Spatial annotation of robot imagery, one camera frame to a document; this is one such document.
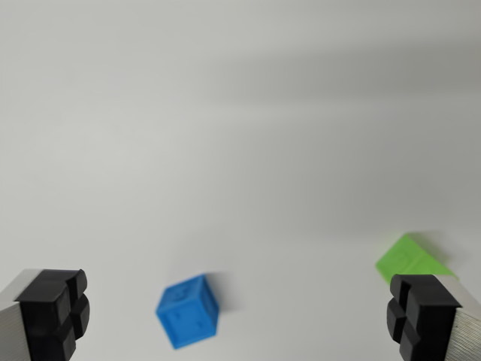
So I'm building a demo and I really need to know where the green embossed cube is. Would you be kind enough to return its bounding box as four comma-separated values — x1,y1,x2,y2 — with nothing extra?
374,232,460,284

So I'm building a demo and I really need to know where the black-tipped silver gripper right finger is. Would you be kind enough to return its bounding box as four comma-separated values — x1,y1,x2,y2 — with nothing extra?
386,273,481,361

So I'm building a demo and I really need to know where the black-tipped silver gripper left finger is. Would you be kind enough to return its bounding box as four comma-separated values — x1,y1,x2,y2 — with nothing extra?
0,268,92,361

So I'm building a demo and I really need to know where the blue embossed cube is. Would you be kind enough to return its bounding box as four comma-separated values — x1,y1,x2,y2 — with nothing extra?
155,273,221,350

